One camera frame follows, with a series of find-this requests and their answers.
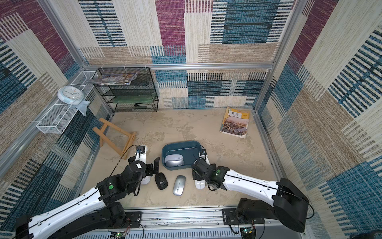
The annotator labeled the silver flat mouse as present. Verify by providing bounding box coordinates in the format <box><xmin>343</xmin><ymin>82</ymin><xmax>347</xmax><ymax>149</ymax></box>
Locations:
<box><xmin>165</xmin><ymin>154</ymin><xmax>185</xmax><ymax>167</ymax></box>

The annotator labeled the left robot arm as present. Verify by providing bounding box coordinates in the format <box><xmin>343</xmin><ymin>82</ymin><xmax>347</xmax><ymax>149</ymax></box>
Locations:
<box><xmin>15</xmin><ymin>157</ymin><xmax>160</xmax><ymax>239</ymax></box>

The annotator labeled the silver mouse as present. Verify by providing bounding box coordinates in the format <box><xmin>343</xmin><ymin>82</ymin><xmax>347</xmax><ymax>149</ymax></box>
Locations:
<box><xmin>173</xmin><ymin>175</ymin><xmax>186</xmax><ymax>196</ymax></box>
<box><xmin>165</xmin><ymin>154</ymin><xmax>185</xmax><ymax>167</ymax></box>

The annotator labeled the black wire mesh shelf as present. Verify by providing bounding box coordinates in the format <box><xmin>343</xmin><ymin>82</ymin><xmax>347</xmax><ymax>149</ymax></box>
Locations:
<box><xmin>93</xmin><ymin>67</ymin><xmax>159</xmax><ymax>113</ymax></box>

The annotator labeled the black stapler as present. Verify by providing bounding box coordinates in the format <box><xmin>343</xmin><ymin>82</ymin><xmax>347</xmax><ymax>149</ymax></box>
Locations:
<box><xmin>134</xmin><ymin>103</ymin><xmax>154</xmax><ymax>109</ymax></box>

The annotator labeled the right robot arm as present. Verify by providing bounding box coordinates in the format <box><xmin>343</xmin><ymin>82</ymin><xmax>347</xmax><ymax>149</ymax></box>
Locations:
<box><xmin>192</xmin><ymin>158</ymin><xmax>309</xmax><ymax>233</ymax></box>

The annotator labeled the magazine on shelf top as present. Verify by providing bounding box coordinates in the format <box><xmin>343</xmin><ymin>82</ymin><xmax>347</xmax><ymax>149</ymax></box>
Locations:
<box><xmin>85</xmin><ymin>73</ymin><xmax>138</xmax><ymax>86</ymax></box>

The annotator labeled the white round clock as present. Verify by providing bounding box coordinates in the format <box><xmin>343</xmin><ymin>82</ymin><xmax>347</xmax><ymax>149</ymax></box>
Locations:
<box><xmin>57</xmin><ymin>86</ymin><xmax>85</xmax><ymax>106</ymax></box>

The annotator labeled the teal plastic storage box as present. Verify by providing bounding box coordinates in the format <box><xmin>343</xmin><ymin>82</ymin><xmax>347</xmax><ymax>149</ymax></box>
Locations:
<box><xmin>162</xmin><ymin>140</ymin><xmax>205</xmax><ymax>170</ymax></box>

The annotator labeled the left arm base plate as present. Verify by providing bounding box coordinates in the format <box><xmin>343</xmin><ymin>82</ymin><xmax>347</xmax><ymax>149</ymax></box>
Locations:
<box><xmin>120</xmin><ymin>211</ymin><xmax>142</xmax><ymax>230</ymax></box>

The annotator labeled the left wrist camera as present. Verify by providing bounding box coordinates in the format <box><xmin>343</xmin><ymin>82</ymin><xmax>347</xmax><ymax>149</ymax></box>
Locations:
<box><xmin>135</xmin><ymin>145</ymin><xmax>147</xmax><ymax>163</ymax></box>

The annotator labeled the wooden stand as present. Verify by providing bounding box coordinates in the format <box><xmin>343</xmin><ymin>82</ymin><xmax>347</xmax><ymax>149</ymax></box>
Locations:
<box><xmin>93</xmin><ymin>118</ymin><xmax>136</xmax><ymax>160</ymax></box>

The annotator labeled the black mouse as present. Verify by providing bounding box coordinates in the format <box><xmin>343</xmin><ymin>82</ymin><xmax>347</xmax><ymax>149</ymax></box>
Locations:
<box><xmin>155</xmin><ymin>172</ymin><xmax>168</xmax><ymax>190</ymax></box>

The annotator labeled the textbook with city cover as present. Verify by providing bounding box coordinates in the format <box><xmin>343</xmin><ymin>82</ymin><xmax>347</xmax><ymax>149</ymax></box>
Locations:
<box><xmin>220</xmin><ymin>107</ymin><xmax>251</xmax><ymax>138</ymax></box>

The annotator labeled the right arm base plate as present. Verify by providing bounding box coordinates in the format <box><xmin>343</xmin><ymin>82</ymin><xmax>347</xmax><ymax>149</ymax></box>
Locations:
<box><xmin>221</xmin><ymin>208</ymin><xmax>265</xmax><ymax>226</ymax></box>

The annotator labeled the white wire basket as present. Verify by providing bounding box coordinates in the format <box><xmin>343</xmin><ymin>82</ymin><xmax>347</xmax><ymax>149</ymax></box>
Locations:
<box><xmin>36</xmin><ymin>71</ymin><xmax>95</xmax><ymax>134</ymax></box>

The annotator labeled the white rounded mouse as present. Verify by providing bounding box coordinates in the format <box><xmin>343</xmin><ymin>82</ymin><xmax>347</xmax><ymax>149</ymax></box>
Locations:
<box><xmin>195</xmin><ymin>180</ymin><xmax>206</xmax><ymax>190</ymax></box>

